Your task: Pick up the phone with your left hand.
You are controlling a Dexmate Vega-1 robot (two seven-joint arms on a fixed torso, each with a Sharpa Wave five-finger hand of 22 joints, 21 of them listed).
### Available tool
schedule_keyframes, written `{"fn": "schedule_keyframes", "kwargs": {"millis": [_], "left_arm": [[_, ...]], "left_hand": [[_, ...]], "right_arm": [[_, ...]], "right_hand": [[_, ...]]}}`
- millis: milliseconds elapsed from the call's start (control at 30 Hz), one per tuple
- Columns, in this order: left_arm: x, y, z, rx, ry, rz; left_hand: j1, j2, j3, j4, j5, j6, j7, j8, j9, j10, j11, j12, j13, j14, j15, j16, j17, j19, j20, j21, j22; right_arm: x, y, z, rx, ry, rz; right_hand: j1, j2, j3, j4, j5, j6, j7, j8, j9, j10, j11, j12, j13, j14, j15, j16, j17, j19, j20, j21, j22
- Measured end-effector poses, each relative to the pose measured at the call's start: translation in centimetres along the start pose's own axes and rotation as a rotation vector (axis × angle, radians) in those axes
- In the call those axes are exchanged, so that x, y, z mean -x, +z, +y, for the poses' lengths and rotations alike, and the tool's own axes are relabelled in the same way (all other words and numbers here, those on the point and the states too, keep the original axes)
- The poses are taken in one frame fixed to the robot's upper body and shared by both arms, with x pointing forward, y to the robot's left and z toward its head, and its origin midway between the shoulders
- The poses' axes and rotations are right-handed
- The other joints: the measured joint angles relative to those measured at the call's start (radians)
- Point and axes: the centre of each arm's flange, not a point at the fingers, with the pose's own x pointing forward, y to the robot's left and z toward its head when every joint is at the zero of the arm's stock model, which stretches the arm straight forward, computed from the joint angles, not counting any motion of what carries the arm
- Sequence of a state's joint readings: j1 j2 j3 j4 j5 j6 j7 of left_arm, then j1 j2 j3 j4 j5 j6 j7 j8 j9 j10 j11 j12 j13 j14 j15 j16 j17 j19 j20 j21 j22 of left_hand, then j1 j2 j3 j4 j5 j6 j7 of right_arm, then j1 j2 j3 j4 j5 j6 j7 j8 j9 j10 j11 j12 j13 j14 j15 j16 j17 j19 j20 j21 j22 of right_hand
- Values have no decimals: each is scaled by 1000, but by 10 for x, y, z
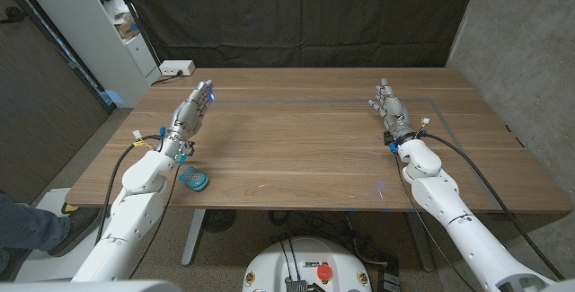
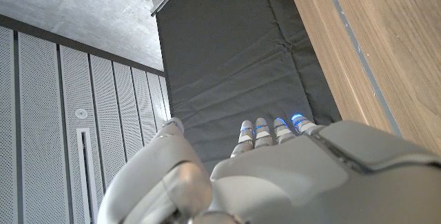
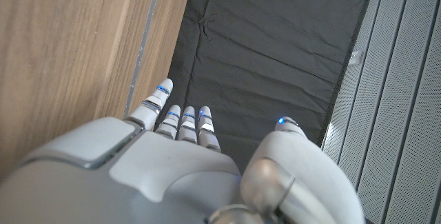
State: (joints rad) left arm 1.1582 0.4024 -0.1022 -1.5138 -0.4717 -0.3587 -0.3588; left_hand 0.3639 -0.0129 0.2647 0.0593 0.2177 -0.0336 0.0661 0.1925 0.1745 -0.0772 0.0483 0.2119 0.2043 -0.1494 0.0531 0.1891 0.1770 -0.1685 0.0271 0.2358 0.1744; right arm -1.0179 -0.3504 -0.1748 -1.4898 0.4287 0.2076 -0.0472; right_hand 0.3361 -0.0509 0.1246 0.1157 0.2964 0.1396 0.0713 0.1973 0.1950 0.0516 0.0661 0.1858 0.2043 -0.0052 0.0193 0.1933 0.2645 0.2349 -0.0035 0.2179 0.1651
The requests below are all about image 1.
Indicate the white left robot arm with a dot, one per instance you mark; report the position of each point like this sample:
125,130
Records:
135,211

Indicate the white power strip box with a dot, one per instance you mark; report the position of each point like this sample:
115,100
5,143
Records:
176,67

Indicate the teal toy phone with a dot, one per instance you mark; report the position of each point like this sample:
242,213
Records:
194,179

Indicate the cardboard box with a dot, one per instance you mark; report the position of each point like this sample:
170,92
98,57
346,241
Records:
127,28

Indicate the grey table leg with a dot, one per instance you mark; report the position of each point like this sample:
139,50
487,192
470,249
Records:
193,238
420,242

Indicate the black round floor object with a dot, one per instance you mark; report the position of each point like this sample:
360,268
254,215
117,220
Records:
219,220

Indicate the person's leg in jeans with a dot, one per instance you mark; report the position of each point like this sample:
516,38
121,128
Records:
27,227

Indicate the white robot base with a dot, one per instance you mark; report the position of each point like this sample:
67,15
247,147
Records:
269,260

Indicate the black power adapter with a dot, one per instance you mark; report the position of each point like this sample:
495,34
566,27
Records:
389,278

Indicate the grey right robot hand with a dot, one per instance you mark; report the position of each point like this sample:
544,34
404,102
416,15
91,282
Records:
395,110

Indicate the dark shoe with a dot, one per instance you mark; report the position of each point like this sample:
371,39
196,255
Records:
76,231

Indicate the white shelf cabinet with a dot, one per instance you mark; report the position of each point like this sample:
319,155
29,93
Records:
90,36

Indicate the red emergency stop button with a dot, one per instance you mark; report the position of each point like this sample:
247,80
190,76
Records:
324,272

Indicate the black backdrop stand pole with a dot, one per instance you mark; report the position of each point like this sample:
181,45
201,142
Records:
135,15

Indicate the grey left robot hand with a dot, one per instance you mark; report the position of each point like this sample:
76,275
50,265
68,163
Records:
186,117

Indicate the black backdrop curtain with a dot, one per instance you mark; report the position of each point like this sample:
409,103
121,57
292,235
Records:
292,13

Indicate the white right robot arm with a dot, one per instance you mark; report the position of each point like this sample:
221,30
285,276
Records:
467,233

